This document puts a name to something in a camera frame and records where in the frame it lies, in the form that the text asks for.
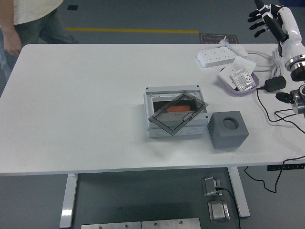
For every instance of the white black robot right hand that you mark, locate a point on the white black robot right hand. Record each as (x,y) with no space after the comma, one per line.
(290,31)

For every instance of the person's right hand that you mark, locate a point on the person's right hand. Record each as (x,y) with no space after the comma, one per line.
(12,41)

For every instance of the grey plastic junction box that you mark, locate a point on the grey plastic junction box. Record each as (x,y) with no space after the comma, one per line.
(171,90)

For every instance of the orange cylindrical battery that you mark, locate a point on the orange cylindrical battery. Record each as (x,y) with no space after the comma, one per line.
(178,109)

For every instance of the smoky transparent box lid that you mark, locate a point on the smoky transparent box lid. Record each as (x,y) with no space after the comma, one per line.
(164,119)

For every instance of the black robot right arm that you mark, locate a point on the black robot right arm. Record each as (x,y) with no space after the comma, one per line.
(297,74)

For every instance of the person's right forearm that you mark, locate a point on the person's right forearm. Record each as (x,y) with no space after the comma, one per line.
(7,16)

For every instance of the white square paper box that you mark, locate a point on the white square paper box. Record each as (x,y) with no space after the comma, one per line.
(244,63)

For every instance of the metal floor socket box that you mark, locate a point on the metal floor socket box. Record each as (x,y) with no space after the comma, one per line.
(218,211)
(210,186)

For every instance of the person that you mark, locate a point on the person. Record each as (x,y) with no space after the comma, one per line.
(35,9)

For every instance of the black power adapter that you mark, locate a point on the black power adapter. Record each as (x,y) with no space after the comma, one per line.
(276,84)

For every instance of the white small adapter block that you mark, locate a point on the white small adapter block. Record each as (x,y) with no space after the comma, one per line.
(239,51)

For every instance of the white power plug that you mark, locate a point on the white power plug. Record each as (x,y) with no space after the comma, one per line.
(224,41)

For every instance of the printed white socket packet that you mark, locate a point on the printed white socket packet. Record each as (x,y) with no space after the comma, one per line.
(243,80)

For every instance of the black floor hatch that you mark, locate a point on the black floor hatch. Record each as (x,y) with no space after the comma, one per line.
(72,7)

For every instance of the white power strip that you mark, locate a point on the white power strip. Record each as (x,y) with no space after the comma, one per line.
(215,57)

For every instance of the brown floor sign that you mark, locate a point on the brown floor sign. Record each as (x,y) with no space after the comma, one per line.
(210,38)

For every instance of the purple tray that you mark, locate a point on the purple tray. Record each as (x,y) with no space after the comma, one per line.
(238,93)

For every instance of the yellow floor tape line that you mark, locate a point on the yellow floor tape line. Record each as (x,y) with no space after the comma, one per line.
(131,30)

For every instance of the grey block with round hole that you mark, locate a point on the grey block with round hole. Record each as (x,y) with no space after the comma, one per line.
(226,138)

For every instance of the black table control panel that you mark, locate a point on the black table control panel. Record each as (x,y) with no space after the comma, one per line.
(286,167)

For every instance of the white table leg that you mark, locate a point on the white table leg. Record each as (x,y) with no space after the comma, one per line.
(239,190)
(68,200)

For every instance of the metal floor plate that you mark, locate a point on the metal floor plate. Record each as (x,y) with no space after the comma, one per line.
(171,224)
(109,226)

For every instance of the white wall socket panel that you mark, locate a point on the white wall socket panel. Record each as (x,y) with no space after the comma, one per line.
(225,75)

